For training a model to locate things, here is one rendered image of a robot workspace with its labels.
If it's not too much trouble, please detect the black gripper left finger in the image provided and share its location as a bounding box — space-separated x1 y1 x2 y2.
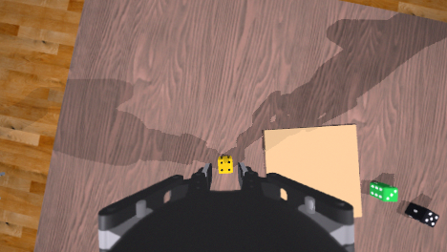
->
98 163 212 252

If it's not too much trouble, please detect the black die with white pips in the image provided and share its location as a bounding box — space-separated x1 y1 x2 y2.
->
405 202 439 227

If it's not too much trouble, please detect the yellow die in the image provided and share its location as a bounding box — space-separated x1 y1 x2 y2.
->
218 156 233 174

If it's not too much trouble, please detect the beige square mat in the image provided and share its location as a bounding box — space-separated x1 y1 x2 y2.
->
264 125 362 217

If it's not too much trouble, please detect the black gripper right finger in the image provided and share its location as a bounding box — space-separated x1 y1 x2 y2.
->
238 162 354 252

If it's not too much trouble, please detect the green die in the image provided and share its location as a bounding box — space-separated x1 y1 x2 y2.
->
370 182 398 201

